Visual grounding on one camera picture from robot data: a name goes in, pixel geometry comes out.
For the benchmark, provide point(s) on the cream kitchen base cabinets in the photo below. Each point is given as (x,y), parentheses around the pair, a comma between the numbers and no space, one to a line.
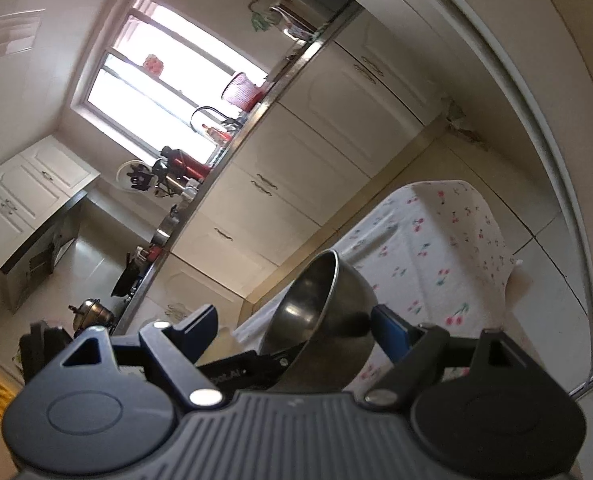
(296,160)

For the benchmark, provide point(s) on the kitchen countertop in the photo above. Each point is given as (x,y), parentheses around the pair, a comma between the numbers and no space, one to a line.
(249,125)

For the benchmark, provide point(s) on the bronze kettle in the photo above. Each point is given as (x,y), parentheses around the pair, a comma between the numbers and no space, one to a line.
(94,312)

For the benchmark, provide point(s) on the cherry print tablecloth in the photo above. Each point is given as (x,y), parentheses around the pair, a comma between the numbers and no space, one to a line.
(426,250)

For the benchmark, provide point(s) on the pink basket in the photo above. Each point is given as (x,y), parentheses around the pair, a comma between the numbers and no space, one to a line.
(244,91)

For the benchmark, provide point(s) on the red and black kettle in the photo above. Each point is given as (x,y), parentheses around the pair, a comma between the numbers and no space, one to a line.
(179,162)

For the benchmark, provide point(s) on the sink faucet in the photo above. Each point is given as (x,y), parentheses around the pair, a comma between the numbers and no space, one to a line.
(211,112)

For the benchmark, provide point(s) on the kitchen window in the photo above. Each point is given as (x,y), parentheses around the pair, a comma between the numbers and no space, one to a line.
(141,85)

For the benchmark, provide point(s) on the red strawberry window ornament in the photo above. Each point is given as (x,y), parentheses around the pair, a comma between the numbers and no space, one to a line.
(154,64)

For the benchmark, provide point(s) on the steel pot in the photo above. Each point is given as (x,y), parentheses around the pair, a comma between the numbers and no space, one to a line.
(166,227)

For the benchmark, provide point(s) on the black wok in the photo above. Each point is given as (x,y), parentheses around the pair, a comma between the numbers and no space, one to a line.
(126,275)

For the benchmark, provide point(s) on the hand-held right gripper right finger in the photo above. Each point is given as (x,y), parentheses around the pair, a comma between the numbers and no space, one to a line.
(392,335)

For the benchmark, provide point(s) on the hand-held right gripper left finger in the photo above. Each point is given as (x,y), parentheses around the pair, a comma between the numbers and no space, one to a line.
(196,327)

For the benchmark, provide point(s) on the stainless steel bowl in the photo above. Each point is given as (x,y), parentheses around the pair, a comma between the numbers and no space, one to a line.
(326,330)

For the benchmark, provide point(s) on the white wall cabinets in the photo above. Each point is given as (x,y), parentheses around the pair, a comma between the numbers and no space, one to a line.
(31,185)

